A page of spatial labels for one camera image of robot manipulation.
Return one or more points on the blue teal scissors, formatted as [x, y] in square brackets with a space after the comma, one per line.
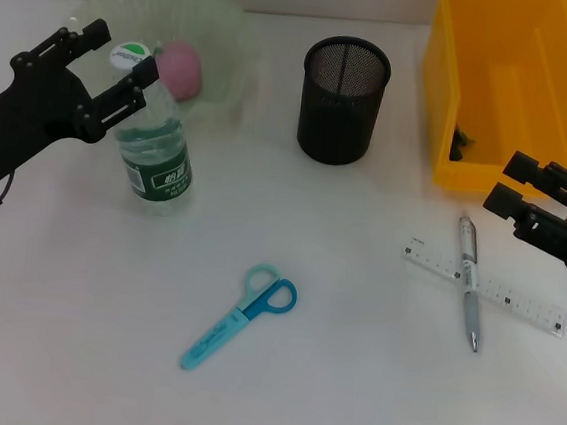
[213, 336]

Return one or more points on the green glass fruit plate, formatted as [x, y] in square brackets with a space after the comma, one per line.
[216, 25]

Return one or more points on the pink peach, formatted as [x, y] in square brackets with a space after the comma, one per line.
[181, 72]

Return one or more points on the silver ballpoint pen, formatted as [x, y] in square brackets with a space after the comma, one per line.
[467, 275]

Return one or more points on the transparent plastic ruler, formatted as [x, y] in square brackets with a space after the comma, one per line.
[531, 304]

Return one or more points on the yellow plastic bin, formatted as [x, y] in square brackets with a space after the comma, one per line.
[516, 94]

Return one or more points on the clear green-label water bottle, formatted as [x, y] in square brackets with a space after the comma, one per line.
[157, 170]

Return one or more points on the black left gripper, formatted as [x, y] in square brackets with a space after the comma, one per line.
[32, 113]

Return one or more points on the green silver wrapper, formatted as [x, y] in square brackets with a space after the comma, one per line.
[460, 144]

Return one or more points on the black mesh pen holder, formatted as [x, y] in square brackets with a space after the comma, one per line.
[340, 122]

